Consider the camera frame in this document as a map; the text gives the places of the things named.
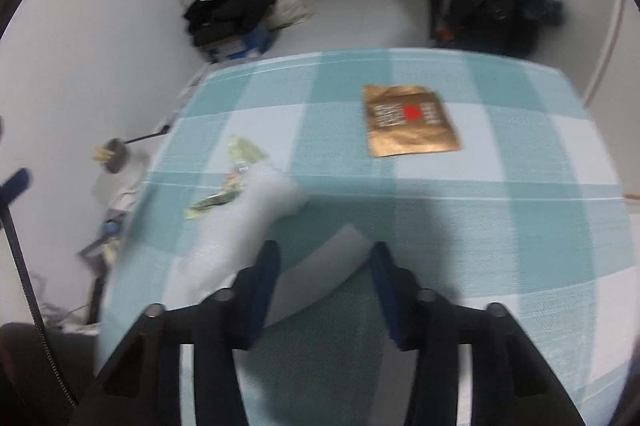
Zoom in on green snack wrapper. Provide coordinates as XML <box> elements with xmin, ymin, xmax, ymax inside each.
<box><xmin>185</xmin><ymin>186</ymin><xmax>241</xmax><ymax>219</ymax></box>
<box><xmin>225</xmin><ymin>133</ymin><xmax>268</xmax><ymax>172</ymax></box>

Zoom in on black rod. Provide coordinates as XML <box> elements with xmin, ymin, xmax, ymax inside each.
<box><xmin>127</xmin><ymin>129</ymin><xmax>171</xmax><ymax>144</ymax></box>

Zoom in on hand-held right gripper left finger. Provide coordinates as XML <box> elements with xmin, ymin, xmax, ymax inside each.
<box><xmin>72</xmin><ymin>239</ymin><xmax>282</xmax><ymax>426</ymax></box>

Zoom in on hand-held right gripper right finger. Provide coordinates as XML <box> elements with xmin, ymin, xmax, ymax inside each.
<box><xmin>369</xmin><ymin>241</ymin><xmax>587</xmax><ymax>426</ymax></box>

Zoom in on white plastic wrap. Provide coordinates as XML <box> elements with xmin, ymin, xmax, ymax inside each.
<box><xmin>185</xmin><ymin>166</ymin><xmax>308</xmax><ymax>307</ymax></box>

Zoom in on white cables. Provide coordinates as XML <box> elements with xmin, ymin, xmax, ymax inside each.
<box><xmin>30</xmin><ymin>301</ymin><xmax>96</xmax><ymax>332</ymax></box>

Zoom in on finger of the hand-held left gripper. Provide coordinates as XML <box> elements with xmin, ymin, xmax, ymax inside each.
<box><xmin>0</xmin><ymin>169</ymin><xmax>78</xmax><ymax>408</ymax></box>

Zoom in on beige tote bag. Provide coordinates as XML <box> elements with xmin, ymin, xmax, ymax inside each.
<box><xmin>267</xmin><ymin>0</ymin><xmax>313</xmax><ymax>30</ymax></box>

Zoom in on white foam sheet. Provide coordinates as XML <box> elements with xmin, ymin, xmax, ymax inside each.
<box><xmin>267</xmin><ymin>221</ymin><xmax>373</xmax><ymax>327</ymax></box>

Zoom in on blue cardboard box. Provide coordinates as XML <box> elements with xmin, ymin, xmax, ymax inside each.
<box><xmin>202</xmin><ymin>24</ymin><xmax>273</xmax><ymax>62</ymax></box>

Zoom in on blue checked tablecloth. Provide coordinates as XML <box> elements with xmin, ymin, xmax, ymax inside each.
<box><xmin>95</xmin><ymin>48</ymin><xmax>640</xmax><ymax>426</ymax></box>

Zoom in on tape roll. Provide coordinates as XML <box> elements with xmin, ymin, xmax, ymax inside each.
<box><xmin>95</xmin><ymin>139</ymin><xmax>132</xmax><ymax>174</ymax></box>

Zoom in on pile of black clothes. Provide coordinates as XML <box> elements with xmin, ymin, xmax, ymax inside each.
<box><xmin>182</xmin><ymin>0</ymin><xmax>277</xmax><ymax>47</ymax></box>

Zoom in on brown wrapper with red dot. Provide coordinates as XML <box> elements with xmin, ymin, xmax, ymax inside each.
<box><xmin>361</xmin><ymin>84</ymin><xmax>462</xmax><ymax>157</ymax></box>

